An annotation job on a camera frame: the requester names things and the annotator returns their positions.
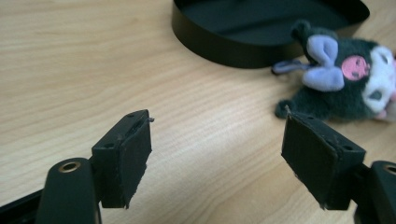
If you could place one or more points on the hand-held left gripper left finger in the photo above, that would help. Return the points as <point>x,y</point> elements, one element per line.
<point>124,161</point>

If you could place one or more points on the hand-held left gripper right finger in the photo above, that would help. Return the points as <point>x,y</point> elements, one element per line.
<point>314,155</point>

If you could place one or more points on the black hook stand with tray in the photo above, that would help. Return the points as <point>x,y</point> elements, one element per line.
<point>218,46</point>

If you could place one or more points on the dark plush toy purple bow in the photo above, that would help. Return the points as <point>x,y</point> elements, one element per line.
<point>330,99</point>

